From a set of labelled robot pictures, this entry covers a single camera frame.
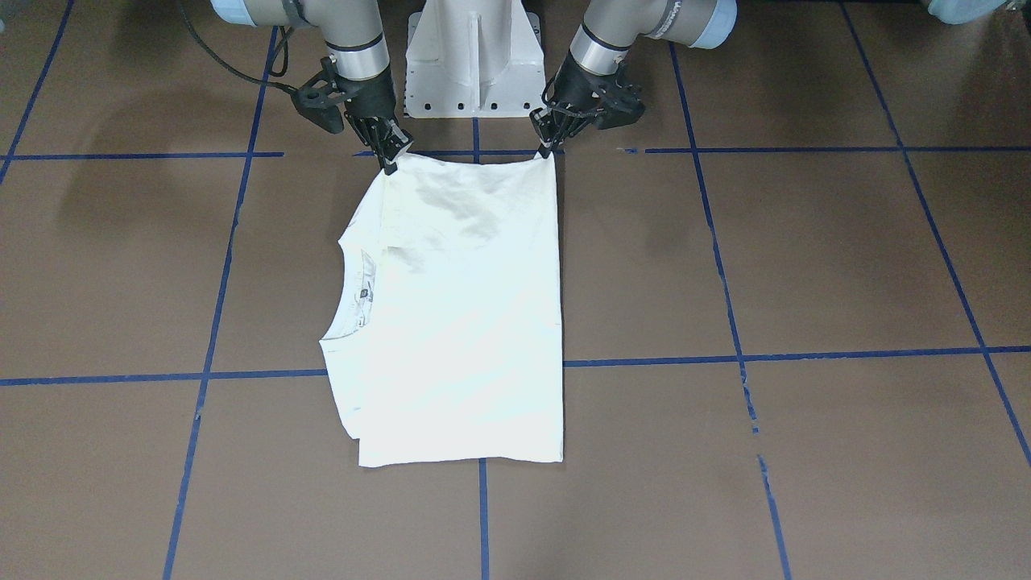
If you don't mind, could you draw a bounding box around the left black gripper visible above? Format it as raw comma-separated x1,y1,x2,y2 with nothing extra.
529,52,621,159

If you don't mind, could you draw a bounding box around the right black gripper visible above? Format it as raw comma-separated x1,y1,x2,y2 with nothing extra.
342,68,415,176

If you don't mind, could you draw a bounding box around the cream long-sleeve cat shirt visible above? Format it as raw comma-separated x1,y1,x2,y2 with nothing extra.
320,153,565,469

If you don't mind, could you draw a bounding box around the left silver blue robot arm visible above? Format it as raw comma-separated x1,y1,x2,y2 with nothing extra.
529,1,738,159

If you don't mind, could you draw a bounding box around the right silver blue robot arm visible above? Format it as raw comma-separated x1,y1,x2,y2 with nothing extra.
211,1,413,175

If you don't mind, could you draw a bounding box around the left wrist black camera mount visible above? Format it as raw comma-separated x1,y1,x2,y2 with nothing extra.
593,63,647,130

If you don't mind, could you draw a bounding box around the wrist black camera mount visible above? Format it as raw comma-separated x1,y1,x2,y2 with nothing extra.
593,63,647,130
291,56,358,135

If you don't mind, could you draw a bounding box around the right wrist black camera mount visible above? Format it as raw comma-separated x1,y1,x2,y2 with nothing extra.
291,56,358,135

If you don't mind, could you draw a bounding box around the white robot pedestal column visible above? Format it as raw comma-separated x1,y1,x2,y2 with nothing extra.
403,1,546,118

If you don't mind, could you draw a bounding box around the black braided cable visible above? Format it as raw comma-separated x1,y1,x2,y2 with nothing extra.
176,0,299,94

